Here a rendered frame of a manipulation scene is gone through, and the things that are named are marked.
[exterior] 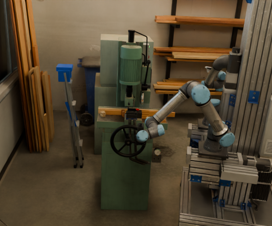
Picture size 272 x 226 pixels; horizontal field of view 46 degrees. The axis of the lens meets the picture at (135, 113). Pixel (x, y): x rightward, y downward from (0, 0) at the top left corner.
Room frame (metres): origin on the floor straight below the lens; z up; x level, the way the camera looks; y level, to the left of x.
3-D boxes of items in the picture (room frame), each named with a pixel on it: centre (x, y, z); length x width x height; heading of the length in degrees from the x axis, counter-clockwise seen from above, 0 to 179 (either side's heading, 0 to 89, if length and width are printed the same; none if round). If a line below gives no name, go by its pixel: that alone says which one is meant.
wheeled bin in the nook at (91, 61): (4.60, 0.56, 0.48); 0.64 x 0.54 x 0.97; 99
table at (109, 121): (2.54, 0.03, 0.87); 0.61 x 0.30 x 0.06; 93
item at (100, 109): (2.67, 0.03, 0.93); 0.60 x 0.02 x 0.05; 93
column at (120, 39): (2.94, 0.09, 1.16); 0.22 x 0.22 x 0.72; 3
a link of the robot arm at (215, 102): (2.75, -0.70, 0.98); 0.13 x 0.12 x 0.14; 96
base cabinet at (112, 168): (2.77, 0.08, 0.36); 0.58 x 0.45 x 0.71; 3
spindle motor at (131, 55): (2.65, 0.07, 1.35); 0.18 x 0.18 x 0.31
